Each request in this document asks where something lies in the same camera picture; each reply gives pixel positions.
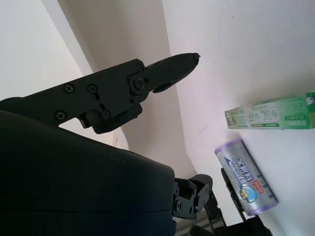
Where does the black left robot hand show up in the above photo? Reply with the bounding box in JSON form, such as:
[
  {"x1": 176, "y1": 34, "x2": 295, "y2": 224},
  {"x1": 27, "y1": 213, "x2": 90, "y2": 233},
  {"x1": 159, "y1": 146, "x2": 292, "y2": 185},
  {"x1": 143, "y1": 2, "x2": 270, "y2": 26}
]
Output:
[{"x1": 206, "y1": 168, "x2": 273, "y2": 236}]

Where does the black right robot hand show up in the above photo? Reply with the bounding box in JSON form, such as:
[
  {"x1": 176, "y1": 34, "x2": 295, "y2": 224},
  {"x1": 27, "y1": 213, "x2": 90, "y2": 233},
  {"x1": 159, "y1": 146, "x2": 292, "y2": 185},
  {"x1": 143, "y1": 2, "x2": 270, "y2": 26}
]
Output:
[{"x1": 0, "y1": 52, "x2": 214, "y2": 236}]

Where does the purple garbage bag roll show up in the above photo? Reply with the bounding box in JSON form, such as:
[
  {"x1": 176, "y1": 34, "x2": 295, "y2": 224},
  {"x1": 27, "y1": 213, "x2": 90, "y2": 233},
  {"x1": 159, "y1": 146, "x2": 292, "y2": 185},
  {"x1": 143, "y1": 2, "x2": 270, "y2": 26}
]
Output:
[{"x1": 214, "y1": 138, "x2": 279, "y2": 217}]

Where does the green toothpaste box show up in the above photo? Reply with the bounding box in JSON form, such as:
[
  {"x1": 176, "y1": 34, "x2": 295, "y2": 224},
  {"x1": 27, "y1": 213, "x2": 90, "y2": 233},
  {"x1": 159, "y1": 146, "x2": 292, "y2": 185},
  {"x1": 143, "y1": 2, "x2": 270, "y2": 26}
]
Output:
[{"x1": 224, "y1": 91, "x2": 315, "y2": 130}]

